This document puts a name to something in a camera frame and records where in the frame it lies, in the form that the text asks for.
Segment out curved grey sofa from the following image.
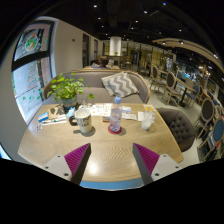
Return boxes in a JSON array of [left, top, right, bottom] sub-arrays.
[[42, 68, 152, 107]]

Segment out grey tufted chair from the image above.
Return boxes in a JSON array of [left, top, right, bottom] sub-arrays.
[[155, 106, 197, 153]]

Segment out white printed leaflet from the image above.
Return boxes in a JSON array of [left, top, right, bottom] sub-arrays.
[[121, 112, 138, 121]]

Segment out white and teal pen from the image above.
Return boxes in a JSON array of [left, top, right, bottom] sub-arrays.
[[39, 116, 68, 127]]

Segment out colourful printed brochure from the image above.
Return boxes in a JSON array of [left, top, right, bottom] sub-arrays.
[[88, 103, 113, 118]]

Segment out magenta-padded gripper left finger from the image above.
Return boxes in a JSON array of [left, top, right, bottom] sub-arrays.
[[44, 142, 92, 186]]

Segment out white paper napkin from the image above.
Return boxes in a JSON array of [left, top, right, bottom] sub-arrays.
[[137, 110, 148, 122]]

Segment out yellow code card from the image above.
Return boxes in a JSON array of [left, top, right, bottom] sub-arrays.
[[143, 104, 156, 112]]

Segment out clear blue-capped water bottle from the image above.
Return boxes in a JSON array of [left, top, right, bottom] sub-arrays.
[[109, 95, 124, 133]]

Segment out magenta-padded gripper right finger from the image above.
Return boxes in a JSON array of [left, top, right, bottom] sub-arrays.
[[132, 142, 184, 186]]

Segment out brown kraft notebook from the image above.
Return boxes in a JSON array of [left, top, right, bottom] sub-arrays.
[[47, 104, 67, 120]]

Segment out person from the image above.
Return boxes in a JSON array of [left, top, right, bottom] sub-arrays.
[[90, 55, 111, 70]]

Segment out flat round red coaster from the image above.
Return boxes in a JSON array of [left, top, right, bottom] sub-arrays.
[[107, 124, 123, 136]]

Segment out group of dining chairs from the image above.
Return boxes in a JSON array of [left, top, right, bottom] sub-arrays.
[[148, 63, 224, 161]]

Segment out green potted plant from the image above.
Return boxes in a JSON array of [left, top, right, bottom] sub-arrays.
[[46, 72, 95, 109]]

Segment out ceiling spot lights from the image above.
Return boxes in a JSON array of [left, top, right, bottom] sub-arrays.
[[91, 1, 219, 59]]

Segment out grey chevron cushion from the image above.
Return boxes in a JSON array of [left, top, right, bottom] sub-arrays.
[[100, 71, 140, 98]]

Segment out clear plastic cup with straw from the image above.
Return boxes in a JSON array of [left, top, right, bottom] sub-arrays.
[[140, 105, 157, 131]]

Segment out white mug with black print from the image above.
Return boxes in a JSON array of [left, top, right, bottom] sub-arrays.
[[68, 108, 94, 135]]

